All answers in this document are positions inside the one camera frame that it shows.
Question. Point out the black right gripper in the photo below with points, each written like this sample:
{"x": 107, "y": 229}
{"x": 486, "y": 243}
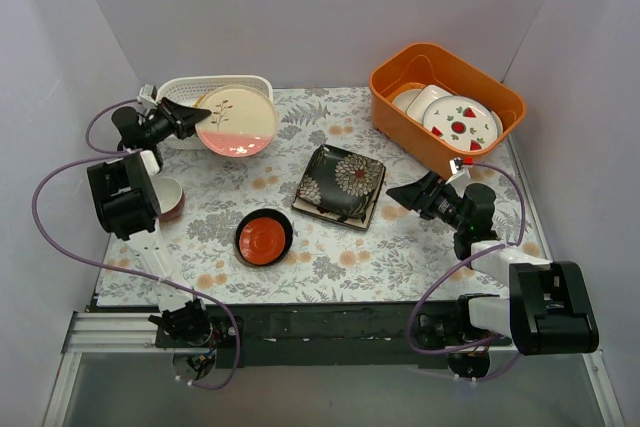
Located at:
{"x": 430, "y": 196}

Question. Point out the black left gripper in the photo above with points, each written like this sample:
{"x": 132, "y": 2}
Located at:
{"x": 171, "y": 118}

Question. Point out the pink and cream plate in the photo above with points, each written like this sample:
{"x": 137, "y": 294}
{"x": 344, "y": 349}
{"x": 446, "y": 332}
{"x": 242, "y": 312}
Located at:
{"x": 242, "y": 121}

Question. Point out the dark square patterned plate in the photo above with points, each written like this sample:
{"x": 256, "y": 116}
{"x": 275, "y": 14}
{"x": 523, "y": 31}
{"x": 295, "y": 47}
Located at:
{"x": 341, "y": 181}

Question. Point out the cream square flower plate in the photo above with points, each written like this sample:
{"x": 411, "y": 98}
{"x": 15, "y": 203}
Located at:
{"x": 361, "y": 223}

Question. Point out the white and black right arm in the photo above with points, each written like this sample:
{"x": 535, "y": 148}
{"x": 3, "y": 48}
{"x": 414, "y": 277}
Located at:
{"x": 547, "y": 309}

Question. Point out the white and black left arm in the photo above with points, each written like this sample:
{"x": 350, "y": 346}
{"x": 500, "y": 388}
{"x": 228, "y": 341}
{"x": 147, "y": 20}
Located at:
{"x": 128, "y": 207}

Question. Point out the white round plate in bin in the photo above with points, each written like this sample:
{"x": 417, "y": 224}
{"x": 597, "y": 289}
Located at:
{"x": 403, "y": 100}

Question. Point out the orange plastic bin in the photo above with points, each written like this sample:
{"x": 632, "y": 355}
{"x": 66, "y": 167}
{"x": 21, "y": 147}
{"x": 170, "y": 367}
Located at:
{"x": 419, "y": 65}

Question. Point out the white perforated plastic basket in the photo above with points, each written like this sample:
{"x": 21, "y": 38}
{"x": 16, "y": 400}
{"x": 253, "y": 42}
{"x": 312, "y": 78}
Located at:
{"x": 187, "y": 90}

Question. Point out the red cup with white interior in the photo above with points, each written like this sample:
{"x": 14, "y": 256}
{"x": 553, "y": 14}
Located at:
{"x": 171, "y": 198}

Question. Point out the white square dish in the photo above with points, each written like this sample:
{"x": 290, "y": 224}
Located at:
{"x": 418, "y": 106}

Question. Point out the white plate with strawberries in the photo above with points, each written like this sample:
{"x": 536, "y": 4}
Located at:
{"x": 462, "y": 123}

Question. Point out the black bowl with red interior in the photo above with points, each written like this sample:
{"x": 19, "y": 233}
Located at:
{"x": 263, "y": 237}

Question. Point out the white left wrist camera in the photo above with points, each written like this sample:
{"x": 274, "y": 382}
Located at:
{"x": 147, "y": 95}

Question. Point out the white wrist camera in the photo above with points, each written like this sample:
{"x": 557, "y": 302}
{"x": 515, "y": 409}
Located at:
{"x": 460, "y": 168}
{"x": 147, "y": 95}

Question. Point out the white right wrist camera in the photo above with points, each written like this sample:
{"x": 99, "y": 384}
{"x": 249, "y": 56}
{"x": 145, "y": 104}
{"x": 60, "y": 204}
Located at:
{"x": 460, "y": 168}

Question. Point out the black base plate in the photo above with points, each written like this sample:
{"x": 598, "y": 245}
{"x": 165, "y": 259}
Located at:
{"x": 336, "y": 334}

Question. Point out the aluminium frame rail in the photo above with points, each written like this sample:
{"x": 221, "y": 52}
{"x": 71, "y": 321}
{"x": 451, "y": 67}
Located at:
{"x": 100, "y": 354}

